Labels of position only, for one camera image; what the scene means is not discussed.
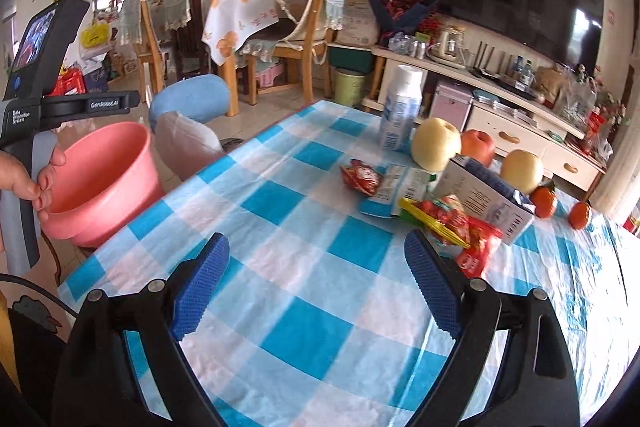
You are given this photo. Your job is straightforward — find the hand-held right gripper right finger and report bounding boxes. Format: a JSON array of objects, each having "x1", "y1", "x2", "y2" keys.
[{"x1": 402, "y1": 229, "x2": 581, "y2": 427}]

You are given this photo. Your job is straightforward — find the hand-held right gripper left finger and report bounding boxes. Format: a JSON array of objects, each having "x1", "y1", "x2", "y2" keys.
[{"x1": 50, "y1": 232, "x2": 231, "y2": 427}]

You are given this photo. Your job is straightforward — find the red swirl-logo snack packet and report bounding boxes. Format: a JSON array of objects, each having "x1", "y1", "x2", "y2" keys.
[{"x1": 457, "y1": 217, "x2": 503, "y2": 279}]

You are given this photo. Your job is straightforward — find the yellow green red snack packet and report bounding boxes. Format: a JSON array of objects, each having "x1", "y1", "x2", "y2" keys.
[{"x1": 397, "y1": 194, "x2": 471, "y2": 249}]

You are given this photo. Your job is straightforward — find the white blue milk carton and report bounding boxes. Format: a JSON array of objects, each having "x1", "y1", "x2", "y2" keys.
[{"x1": 434, "y1": 156, "x2": 536, "y2": 246}]

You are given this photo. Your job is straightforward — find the pink plastic basin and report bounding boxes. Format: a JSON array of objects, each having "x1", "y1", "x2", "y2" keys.
[{"x1": 37, "y1": 122, "x2": 166, "y2": 248}]

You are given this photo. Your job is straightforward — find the green white snack packet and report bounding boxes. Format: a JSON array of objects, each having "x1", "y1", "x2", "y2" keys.
[{"x1": 360, "y1": 163, "x2": 440, "y2": 219}]

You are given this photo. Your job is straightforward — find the small red snack packet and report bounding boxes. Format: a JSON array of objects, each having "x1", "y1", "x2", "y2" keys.
[{"x1": 341, "y1": 159, "x2": 383, "y2": 196}]

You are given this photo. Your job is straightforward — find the green trash bin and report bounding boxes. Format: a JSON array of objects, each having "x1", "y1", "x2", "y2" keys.
[{"x1": 334, "y1": 68, "x2": 370, "y2": 108}]

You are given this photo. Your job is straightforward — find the person's left hand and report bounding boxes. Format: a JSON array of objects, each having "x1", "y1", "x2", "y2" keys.
[{"x1": 0, "y1": 147, "x2": 67, "y2": 224}]

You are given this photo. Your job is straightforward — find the red gift boxes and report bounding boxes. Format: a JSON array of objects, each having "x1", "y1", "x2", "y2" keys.
[{"x1": 47, "y1": 67, "x2": 86, "y2": 96}]

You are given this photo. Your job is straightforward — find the yellow plastic bag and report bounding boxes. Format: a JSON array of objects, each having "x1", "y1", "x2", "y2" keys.
[{"x1": 80, "y1": 21, "x2": 112, "y2": 48}]

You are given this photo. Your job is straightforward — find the blue checked tablecloth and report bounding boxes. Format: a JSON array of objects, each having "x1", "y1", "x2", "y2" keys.
[{"x1": 57, "y1": 99, "x2": 638, "y2": 427}]

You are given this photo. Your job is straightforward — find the orange with green leaf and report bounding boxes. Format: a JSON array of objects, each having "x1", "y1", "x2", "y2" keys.
[{"x1": 530, "y1": 184, "x2": 558, "y2": 219}]

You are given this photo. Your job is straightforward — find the yellow pear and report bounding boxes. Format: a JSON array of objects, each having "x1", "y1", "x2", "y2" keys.
[
  {"x1": 411, "y1": 117, "x2": 462, "y2": 172},
  {"x1": 501, "y1": 149, "x2": 544, "y2": 194}
]

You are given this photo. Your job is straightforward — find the pale grey cushion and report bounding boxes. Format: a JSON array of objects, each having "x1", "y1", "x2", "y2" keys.
[{"x1": 156, "y1": 111, "x2": 224, "y2": 182}]

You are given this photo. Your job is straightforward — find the light wooden chair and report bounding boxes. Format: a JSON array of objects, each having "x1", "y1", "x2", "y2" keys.
[{"x1": 135, "y1": 0, "x2": 173, "y2": 95}]

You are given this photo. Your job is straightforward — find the red apple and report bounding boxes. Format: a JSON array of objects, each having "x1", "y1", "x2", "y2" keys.
[{"x1": 460, "y1": 130, "x2": 496, "y2": 168}]

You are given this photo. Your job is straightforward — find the blue cushion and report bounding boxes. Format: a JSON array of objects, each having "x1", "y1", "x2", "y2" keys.
[{"x1": 149, "y1": 75, "x2": 231, "y2": 132}]

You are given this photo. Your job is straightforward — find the small orange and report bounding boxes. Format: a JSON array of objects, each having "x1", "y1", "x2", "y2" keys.
[{"x1": 569, "y1": 202, "x2": 592, "y2": 230}]

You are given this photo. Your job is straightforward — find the wooden chair white printed cushion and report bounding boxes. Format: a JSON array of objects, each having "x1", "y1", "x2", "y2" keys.
[{"x1": 0, "y1": 232, "x2": 76, "y2": 393}]

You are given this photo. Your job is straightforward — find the cream television cabinet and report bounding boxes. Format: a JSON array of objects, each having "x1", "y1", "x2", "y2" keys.
[{"x1": 362, "y1": 44, "x2": 608, "y2": 195}]

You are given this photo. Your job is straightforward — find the pink metal case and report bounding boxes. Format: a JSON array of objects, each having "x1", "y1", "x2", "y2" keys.
[{"x1": 431, "y1": 82, "x2": 473, "y2": 132}]

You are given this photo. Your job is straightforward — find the white plastic bottle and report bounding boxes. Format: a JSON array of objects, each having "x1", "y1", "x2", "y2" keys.
[{"x1": 378, "y1": 65, "x2": 425, "y2": 152}]

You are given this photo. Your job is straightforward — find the dark wooden chair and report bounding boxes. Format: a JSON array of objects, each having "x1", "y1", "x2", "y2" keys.
[{"x1": 172, "y1": 0, "x2": 216, "y2": 72}]

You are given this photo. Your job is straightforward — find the red soft drink pack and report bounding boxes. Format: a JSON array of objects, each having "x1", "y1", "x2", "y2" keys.
[{"x1": 585, "y1": 109, "x2": 608, "y2": 152}]

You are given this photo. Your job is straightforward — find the white orange-print tablecloth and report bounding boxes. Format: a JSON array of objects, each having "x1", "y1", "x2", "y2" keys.
[{"x1": 201, "y1": 0, "x2": 281, "y2": 68}]

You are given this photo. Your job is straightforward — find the black wifi router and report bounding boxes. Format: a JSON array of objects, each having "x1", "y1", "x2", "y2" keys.
[{"x1": 467, "y1": 41, "x2": 506, "y2": 80}]

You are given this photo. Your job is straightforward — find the green storage box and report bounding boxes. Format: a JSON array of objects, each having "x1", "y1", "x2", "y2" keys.
[{"x1": 327, "y1": 44, "x2": 376, "y2": 75}]

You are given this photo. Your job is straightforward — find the clear printed plastic bag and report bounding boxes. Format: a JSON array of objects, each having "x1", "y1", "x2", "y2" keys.
[{"x1": 555, "y1": 67, "x2": 601, "y2": 118}]

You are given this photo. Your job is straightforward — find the cluster of glass jars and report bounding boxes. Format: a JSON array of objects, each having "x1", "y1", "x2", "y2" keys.
[{"x1": 387, "y1": 32, "x2": 433, "y2": 58}]

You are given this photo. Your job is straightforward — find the white electric kettle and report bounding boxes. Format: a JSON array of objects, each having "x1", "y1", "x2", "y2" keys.
[{"x1": 431, "y1": 24, "x2": 467, "y2": 64}]

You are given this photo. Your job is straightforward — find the wooden chair beige cover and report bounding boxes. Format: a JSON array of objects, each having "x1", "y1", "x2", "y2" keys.
[{"x1": 242, "y1": 0, "x2": 351, "y2": 105}]

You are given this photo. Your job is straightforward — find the white cardboard box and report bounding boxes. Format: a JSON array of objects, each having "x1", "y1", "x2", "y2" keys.
[{"x1": 336, "y1": 0, "x2": 381, "y2": 48}]

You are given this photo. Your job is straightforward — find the dark blue wrapped bouquet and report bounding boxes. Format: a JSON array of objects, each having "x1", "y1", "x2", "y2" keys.
[{"x1": 365, "y1": 0, "x2": 443, "y2": 48}]

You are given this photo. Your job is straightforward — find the black cable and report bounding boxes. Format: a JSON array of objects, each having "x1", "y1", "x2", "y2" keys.
[{"x1": 0, "y1": 273, "x2": 78, "y2": 323}]

